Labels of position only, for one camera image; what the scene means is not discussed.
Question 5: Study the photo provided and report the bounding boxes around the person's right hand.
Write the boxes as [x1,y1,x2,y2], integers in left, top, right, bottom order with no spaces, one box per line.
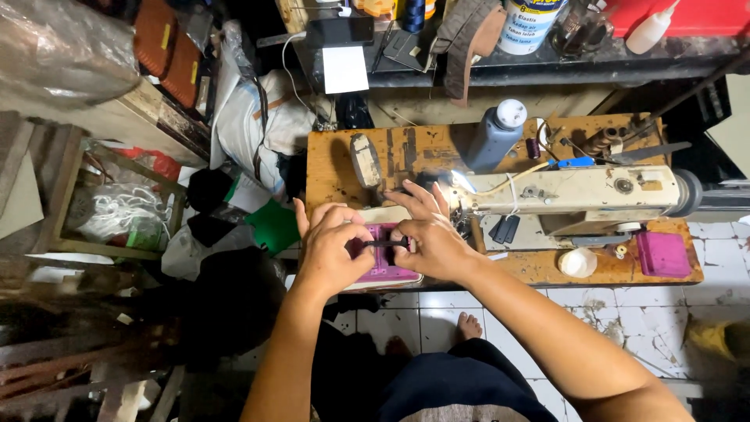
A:
[384,179,479,286]

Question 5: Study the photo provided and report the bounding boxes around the wooden tool handle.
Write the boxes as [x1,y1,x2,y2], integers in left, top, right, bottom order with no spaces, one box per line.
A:
[470,217,488,255]

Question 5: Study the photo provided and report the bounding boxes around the yellow bag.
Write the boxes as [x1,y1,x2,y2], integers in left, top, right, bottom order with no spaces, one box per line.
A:
[684,319,750,365]

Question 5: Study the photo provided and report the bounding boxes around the dark blue thread spool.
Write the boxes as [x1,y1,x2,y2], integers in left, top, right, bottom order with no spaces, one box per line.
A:
[401,0,427,34]

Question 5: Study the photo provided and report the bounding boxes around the red box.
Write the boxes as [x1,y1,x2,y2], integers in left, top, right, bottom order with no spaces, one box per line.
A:
[604,0,750,38]

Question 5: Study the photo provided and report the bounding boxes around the large white plastic sack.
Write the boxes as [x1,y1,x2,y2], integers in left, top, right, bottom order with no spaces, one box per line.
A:
[210,69,320,195]

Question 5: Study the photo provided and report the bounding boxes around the metal scissors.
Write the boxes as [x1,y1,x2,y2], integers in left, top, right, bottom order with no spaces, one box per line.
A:
[608,141,693,166]

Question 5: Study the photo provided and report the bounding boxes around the glass jar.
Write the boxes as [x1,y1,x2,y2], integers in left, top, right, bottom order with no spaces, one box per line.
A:
[551,0,614,57]

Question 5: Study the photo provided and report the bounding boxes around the small white plastic bag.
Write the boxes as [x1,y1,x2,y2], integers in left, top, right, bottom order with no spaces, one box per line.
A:
[161,224,260,283]

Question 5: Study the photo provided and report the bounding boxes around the black phone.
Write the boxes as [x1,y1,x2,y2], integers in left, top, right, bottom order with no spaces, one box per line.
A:
[305,16,375,49]

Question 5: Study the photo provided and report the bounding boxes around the person's left foot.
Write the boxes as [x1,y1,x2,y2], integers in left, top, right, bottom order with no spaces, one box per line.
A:
[384,335,414,359]

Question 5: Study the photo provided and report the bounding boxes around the person's left hand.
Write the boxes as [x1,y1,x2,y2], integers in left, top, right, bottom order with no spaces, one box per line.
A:
[292,198,376,297]

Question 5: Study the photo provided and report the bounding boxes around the white squeeze bottle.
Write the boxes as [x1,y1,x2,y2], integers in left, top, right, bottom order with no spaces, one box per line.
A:
[625,0,682,56]

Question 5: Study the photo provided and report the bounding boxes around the white paper sheet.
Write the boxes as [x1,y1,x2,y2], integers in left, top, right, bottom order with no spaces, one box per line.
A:
[321,46,370,95]

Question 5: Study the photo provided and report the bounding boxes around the orange leather pieces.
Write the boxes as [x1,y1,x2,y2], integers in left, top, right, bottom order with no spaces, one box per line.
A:
[132,0,204,110]

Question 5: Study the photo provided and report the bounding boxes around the black strap pieces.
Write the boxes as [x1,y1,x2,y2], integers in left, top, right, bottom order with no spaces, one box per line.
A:
[489,215,521,246]

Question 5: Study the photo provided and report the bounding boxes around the white charger cable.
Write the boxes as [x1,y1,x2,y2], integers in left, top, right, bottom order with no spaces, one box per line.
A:
[280,30,320,115]

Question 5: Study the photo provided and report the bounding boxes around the clear plastic sheet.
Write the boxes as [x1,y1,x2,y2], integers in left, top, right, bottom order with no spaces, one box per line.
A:
[0,0,143,113]

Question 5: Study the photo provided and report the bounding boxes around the black wallet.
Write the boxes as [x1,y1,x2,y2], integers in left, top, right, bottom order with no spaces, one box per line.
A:
[382,29,436,73]

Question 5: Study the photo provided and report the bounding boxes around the cream sewing machine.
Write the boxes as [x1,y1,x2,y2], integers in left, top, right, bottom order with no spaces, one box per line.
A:
[448,164,704,248]

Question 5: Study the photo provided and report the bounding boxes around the green sheet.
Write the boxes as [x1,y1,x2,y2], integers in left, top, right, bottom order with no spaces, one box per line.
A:
[244,198,301,257]

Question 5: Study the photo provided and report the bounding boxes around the brown thread cone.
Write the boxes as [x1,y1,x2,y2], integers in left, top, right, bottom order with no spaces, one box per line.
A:
[582,126,629,157]

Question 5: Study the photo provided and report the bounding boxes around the pile of wooden sticks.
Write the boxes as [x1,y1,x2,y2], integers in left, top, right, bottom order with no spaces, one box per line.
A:
[0,325,185,422]

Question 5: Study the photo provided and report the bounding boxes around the person's dark shorts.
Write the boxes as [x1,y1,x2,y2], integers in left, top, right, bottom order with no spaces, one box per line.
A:
[309,324,559,422]

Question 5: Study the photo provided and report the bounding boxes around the metal rod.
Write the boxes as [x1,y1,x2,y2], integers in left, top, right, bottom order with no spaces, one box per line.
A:
[622,52,750,144]

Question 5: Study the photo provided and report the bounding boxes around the blue plastic tool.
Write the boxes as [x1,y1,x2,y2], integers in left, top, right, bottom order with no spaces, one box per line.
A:
[548,156,596,170]

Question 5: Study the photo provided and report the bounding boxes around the worn wooden sewing table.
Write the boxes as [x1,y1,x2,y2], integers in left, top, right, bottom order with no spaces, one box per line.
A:
[305,113,705,289]

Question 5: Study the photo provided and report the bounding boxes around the person's right foot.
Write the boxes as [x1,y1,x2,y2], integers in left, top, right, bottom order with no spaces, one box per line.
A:
[456,311,485,344]

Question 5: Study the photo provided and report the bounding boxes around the dark metal shelf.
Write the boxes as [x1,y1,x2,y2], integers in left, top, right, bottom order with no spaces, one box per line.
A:
[275,0,750,90]

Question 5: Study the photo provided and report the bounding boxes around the black bag heap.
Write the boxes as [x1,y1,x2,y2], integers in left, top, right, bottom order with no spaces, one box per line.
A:
[190,246,289,367]

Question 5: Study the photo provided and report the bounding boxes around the wooden crate with ropes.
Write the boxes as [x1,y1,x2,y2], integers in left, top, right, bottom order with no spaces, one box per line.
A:
[34,125,189,262]

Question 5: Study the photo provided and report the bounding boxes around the pink plastic tray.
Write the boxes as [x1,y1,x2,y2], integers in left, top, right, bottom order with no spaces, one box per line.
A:
[348,222,423,283]

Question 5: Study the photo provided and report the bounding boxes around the grey bottle with white cap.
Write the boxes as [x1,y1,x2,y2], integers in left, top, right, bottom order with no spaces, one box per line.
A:
[466,98,529,174]

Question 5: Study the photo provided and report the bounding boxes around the white glue can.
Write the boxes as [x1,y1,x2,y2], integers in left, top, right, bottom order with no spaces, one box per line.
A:
[497,0,570,57]

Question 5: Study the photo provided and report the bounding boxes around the person's foot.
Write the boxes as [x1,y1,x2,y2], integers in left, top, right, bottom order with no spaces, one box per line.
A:
[456,311,485,344]
[384,335,414,359]

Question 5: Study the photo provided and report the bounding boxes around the pink plastic lid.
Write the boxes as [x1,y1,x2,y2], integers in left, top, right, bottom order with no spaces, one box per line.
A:
[635,230,693,280]

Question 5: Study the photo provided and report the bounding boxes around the brown leather strap bag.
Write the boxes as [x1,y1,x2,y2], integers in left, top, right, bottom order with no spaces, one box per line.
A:
[432,0,508,108]

